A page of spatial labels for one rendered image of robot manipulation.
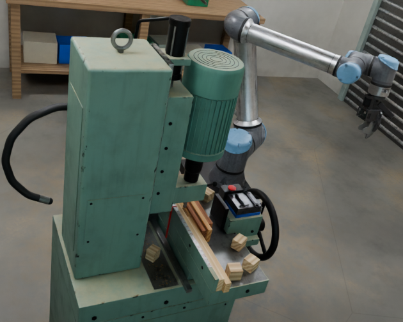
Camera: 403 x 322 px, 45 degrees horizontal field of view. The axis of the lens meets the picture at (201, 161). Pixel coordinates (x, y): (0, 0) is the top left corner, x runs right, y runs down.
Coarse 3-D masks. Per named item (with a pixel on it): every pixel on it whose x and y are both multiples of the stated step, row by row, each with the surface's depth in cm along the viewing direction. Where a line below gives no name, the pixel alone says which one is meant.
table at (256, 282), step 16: (208, 208) 181; (176, 240) 168; (224, 240) 167; (256, 240) 176; (224, 256) 161; (240, 256) 162; (192, 272) 158; (256, 272) 157; (208, 288) 148; (240, 288) 151; (256, 288) 155; (208, 304) 149
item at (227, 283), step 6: (186, 210) 171; (192, 222) 166; (198, 234) 161; (204, 240) 160; (210, 252) 155; (216, 258) 154; (216, 264) 151; (222, 270) 149; (228, 282) 146; (222, 288) 147; (228, 288) 147
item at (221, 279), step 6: (180, 210) 169; (186, 216) 167; (186, 222) 164; (192, 228) 162; (198, 240) 158; (204, 246) 156; (204, 252) 153; (210, 258) 152; (216, 270) 148; (222, 276) 146; (222, 282) 146; (216, 288) 146
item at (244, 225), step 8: (232, 216) 170; (256, 216) 173; (232, 224) 169; (240, 224) 171; (248, 224) 172; (256, 224) 174; (232, 232) 171; (240, 232) 173; (248, 232) 175; (256, 232) 177
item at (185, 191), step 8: (200, 176) 167; (184, 184) 162; (192, 184) 162; (200, 184) 163; (176, 192) 160; (184, 192) 162; (192, 192) 163; (200, 192) 165; (176, 200) 162; (184, 200) 164; (192, 200) 165; (200, 200) 167
